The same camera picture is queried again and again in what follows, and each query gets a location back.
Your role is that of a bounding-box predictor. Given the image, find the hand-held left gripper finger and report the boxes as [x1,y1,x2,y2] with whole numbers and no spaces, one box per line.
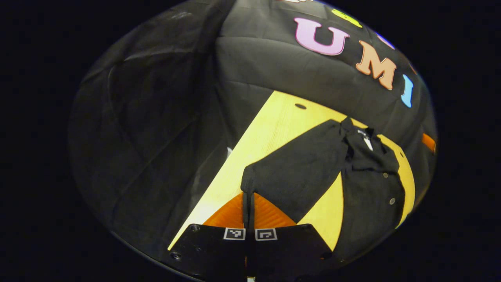
[168,192,248,281]
[249,192,334,281]

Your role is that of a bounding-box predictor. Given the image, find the black button shirt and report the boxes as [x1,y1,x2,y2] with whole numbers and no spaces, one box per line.
[240,116,406,259]

